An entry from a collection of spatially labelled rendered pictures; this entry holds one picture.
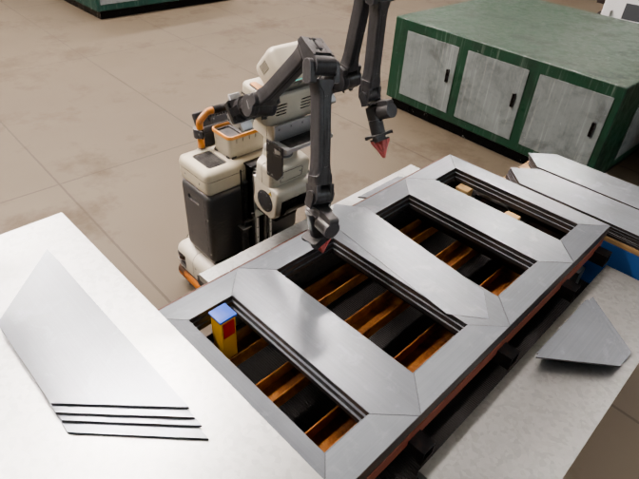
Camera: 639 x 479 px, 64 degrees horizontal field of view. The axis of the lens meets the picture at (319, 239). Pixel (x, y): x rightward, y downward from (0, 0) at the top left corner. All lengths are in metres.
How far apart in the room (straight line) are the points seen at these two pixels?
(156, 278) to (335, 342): 1.72
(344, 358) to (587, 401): 0.71
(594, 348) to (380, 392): 0.74
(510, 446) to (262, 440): 0.72
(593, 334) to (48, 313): 1.57
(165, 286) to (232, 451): 1.98
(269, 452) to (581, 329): 1.15
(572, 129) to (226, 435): 3.56
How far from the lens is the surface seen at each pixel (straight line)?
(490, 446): 1.52
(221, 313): 1.53
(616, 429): 2.74
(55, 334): 1.32
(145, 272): 3.09
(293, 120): 2.10
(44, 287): 1.45
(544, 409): 1.65
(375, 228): 1.90
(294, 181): 2.26
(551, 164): 2.63
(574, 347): 1.79
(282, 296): 1.60
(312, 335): 1.49
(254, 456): 1.06
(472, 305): 1.67
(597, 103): 4.09
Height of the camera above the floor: 1.98
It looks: 38 degrees down
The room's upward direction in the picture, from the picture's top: 4 degrees clockwise
